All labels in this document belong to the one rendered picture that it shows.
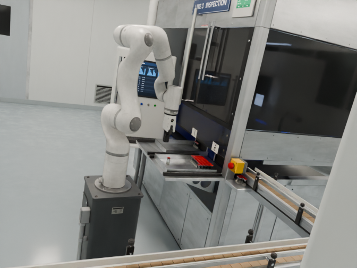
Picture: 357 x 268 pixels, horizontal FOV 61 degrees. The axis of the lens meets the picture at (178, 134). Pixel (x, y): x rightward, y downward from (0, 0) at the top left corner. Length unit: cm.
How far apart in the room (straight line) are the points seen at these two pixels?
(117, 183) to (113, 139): 23
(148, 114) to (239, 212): 115
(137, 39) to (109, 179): 69
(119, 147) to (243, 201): 98
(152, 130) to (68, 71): 459
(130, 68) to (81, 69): 568
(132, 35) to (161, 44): 20
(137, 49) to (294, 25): 98
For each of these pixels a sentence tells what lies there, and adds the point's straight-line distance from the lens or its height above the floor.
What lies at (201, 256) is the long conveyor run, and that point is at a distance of 112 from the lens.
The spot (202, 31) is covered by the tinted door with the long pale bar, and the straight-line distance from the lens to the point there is 247.
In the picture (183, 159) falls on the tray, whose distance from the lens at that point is 213.
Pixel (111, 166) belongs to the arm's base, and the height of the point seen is 99.
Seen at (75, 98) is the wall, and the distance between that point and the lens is 720.
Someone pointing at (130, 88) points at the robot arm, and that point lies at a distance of 145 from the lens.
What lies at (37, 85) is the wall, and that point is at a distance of 715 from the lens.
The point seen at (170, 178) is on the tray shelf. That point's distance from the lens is 179.
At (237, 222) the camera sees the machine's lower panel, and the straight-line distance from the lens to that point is 217.
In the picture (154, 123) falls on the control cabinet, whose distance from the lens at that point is 271.
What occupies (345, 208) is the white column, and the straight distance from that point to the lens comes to 28.
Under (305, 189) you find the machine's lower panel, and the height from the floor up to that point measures 80.
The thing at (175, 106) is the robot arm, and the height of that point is 129.
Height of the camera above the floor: 158
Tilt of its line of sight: 15 degrees down
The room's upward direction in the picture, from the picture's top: 10 degrees clockwise
